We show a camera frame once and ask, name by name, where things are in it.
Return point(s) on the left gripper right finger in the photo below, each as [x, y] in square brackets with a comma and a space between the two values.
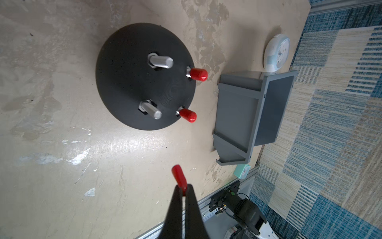
[194, 225]

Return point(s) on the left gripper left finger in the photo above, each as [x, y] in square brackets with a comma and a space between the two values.
[172, 227]

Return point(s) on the red sleeve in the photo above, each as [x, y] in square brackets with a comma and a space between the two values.
[180, 178]
[187, 114]
[198, 74]

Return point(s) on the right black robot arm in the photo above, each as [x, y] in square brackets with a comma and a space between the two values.
[249, 216]

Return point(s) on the bare metal screw lower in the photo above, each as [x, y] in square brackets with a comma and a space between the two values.
[147, 107]

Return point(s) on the bare metal screw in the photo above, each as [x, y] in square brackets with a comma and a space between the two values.
[156, 61]
[147, 107]

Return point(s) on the black dome screw base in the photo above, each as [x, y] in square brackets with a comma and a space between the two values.
[124, 78]

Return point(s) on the bare metal screw upper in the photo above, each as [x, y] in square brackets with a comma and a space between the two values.
[156, 61]

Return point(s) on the small teal square clock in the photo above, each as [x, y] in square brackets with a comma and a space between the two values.
[241, 171]

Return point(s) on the grey plastic parts bin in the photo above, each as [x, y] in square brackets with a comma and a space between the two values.
[250, 109]

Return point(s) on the round white clock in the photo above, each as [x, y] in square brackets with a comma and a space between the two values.
[276, 53]

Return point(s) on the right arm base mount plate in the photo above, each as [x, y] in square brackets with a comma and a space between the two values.
[226, 197]

